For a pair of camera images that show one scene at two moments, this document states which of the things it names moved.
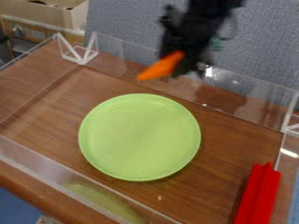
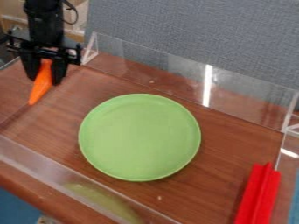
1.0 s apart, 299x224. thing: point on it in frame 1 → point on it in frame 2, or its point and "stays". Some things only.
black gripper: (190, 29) → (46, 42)
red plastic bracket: (258, 206) stays
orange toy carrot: (164, 66) → (43, 81)
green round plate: (140, 137) stays
